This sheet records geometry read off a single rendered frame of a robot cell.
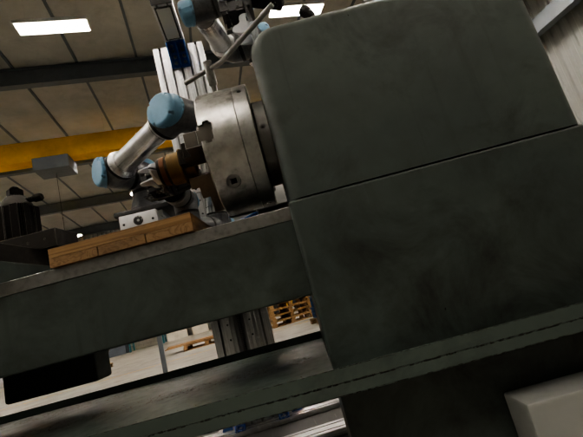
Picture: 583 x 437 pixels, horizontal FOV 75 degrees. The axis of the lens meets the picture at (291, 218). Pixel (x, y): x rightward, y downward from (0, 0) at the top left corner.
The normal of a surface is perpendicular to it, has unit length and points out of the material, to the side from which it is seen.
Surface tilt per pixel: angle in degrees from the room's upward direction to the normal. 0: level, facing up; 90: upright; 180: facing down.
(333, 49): 90
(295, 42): 90
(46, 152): 90
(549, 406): 90
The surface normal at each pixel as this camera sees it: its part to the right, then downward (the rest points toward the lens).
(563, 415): -0.04, -0.19
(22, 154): 0.20, -0.25
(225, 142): 0.03, 0.04
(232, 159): 0.08, 0.27
